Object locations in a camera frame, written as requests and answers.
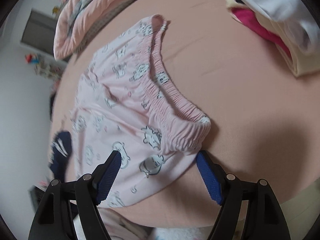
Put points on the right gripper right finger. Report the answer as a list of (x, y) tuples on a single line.
[(227, 190)]

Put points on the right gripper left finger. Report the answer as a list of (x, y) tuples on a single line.
[(90, 190)]

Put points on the pink cartoon pajama pants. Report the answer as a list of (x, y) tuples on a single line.
[(126, 102)]

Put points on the pile of folded clothes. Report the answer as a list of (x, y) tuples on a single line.
[(294, 24)]

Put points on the fluffy cartoon pajama leg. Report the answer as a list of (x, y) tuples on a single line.
[(119, 227)]

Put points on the navy striped garment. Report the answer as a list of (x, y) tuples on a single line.
[(61, 152)]

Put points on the pink bed sheet mattress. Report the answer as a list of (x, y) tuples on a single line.
[(265, 122)]

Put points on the white shelf rack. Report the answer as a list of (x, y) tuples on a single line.
[(48, 71)]

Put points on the colourful plush toy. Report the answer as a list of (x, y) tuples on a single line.
[(32, 58)]

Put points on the grey door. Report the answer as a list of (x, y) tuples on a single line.
[(39, 32)]

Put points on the pink folded quilt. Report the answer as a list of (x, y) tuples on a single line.
[(77, 19)]

